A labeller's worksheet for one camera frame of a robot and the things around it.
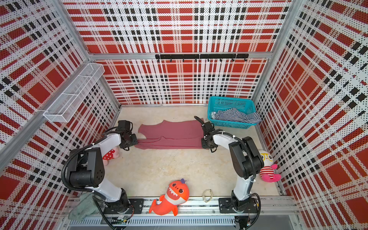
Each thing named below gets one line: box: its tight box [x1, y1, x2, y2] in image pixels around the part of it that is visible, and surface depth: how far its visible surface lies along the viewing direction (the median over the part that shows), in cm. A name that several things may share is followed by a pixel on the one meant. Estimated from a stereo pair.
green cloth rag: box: [68, 192, 99, 221], surface depth 73 cm
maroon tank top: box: [135, 119, 206, 150], surface depth 110 cm
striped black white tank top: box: [211, 107, 263, 124], surface depth 113 cm
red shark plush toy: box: [148, 178, 190, 217], surface depth 72 cm
